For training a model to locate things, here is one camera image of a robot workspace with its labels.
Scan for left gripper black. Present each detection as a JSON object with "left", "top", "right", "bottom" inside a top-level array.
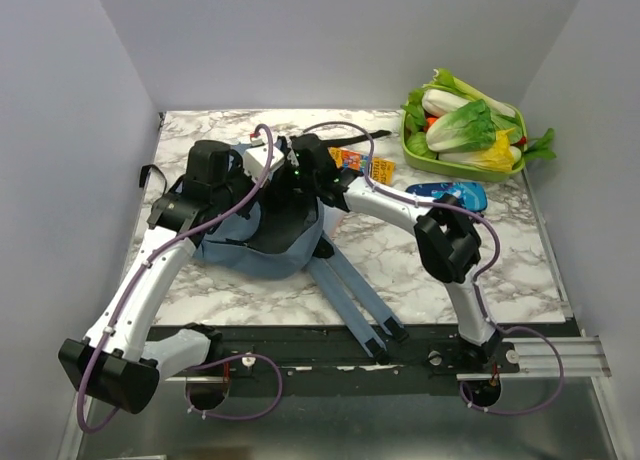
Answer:
[{"left": 213, "top": 157, "right": 271, "bottom": 220}]

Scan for blue student backpack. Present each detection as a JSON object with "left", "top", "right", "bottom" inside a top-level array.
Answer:
[{"left": 138, "top": 128, "right": 410, "bottom": 365}]

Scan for designer fate flower book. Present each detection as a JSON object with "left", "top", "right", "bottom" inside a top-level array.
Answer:
[{"left": 323, "top": 207, "right": 346, "bottom": 238}]

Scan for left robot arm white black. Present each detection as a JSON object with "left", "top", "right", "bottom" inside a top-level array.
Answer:
[{"left": 58, "top": 140, "right": 282, "bottom": 417}]

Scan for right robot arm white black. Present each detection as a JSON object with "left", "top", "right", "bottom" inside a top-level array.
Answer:
[{"left": 281, "top": 134, "right": 501, "bottom": 372}]

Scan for orange comic book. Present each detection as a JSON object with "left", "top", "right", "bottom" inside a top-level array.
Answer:
[{"left": 329, "top": 147, "right": 396, "bottom": 186}]

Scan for green vegetable tray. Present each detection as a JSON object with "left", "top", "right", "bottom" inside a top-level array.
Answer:
[{"left": 399, "top": 111, "right": 525, "bottom": 183}]

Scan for white napa cabbage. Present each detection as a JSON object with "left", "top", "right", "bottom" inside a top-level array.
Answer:
[{"left": 422, "top": 89, "right": 469, "bottom": 117}]

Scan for blue pencil case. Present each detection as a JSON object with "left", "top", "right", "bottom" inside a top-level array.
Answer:
[{"left": 405, "top": 182, "right": 488, "bottom": 213}]

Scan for bok choy stalk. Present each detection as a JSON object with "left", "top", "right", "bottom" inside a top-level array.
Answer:
[{"left": 424, "top": 68, "right": 516, "bottom": 118}]

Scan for green leafy lettuce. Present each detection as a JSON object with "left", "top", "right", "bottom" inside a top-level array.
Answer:
[{"left": 425, "top": 100, "right": 524, "bottom": 153}]

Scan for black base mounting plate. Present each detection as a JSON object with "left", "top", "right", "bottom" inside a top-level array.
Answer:
[{"left": 214, "top": 322, "right": 593, "bottom": 397}]

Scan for yellow leafy vegetable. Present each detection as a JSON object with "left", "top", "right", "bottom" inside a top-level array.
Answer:
[{"left": 438, "top": 128, "right": 522, "bottom": 173}]

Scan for dark green spinach leaf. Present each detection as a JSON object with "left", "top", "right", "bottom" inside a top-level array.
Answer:
[{"left": 522, "top": 128, "right": 557, "bottom": 163}]

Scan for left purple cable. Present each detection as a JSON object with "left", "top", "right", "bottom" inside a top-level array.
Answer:
[{"left": 75, "top": 123, "right": 284, "bottom": 434}]

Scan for aluminium rail frame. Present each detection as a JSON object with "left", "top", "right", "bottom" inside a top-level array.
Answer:
[{"left": 57, "top": 334, "right": 621, "bottom": 460}]

